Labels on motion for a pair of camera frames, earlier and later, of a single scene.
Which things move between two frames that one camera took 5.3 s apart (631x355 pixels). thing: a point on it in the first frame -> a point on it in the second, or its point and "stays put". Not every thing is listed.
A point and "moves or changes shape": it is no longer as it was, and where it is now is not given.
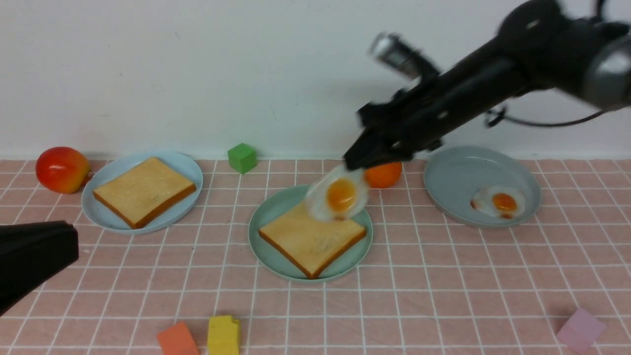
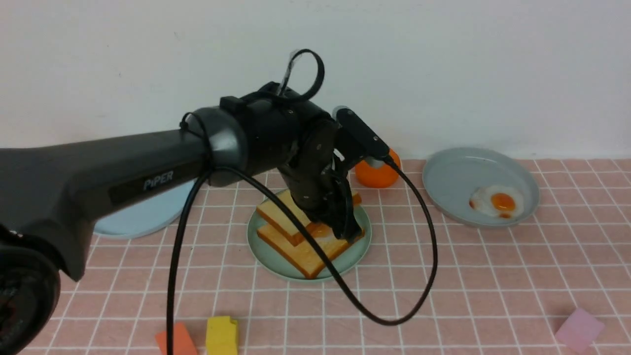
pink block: [581, 331] stays put
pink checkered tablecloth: [430, 285] stays put
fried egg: [337, 194] moves or changes shape
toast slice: [144, 193] -> [324, 235]
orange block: [177, 339] stays put
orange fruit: [383, 176] stays put
